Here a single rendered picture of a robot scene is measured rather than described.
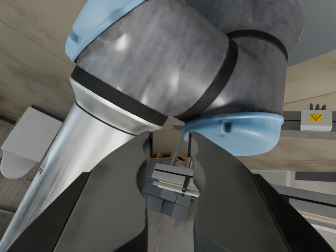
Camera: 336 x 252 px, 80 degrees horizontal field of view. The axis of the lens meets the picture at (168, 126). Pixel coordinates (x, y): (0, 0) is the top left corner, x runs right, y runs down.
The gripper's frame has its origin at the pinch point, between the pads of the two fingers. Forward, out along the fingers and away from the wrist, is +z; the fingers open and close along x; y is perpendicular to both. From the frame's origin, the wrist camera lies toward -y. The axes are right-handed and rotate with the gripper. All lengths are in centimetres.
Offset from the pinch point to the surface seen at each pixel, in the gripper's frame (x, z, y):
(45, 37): -117, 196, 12
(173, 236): 13, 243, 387
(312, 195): 60, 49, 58
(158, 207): -18, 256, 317
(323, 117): 72, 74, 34
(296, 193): 55, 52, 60
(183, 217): 29, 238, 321
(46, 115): -247, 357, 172
